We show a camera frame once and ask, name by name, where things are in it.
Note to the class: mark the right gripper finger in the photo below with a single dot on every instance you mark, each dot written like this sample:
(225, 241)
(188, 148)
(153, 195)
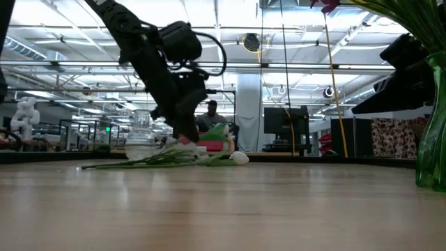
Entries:
(390, 97)

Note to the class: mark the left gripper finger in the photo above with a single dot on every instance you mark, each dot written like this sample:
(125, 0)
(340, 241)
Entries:
(193, 122)
(182, 125)

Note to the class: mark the pale lilac flower bunch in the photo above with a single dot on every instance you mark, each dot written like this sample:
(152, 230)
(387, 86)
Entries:
(163, 158)

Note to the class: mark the green glass vase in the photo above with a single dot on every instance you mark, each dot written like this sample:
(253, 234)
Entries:
(430, 157)

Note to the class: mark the clear glass vase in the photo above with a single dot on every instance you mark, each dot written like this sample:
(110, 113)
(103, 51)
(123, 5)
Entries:
(139, 144)

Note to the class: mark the person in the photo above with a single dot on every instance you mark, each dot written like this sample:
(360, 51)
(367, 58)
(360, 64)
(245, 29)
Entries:
(210, 118)

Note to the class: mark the red box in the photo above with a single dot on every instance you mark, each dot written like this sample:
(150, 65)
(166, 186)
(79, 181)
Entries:
(212, 145)

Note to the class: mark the patterned brown cloth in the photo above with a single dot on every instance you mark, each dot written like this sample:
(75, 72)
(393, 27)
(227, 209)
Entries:
(393, 137)

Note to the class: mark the black cabinet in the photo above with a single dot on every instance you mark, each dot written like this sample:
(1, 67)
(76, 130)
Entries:
(348, 137)

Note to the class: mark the red object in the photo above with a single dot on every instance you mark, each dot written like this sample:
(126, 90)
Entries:
(324, 141)

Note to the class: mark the black monitor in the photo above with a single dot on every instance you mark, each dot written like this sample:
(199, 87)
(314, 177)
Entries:
(282, 118)

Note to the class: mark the black gantry frame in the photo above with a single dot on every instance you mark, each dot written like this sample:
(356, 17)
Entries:
(223, 91)

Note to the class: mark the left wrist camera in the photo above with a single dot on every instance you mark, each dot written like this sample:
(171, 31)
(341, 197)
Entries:
(179, 42)

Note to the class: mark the long ceiling light rail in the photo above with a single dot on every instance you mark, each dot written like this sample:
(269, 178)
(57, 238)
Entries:
(313, 65)

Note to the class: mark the silver ventilation duct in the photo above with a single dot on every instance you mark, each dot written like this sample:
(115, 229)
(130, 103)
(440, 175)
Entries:
(21, 49)

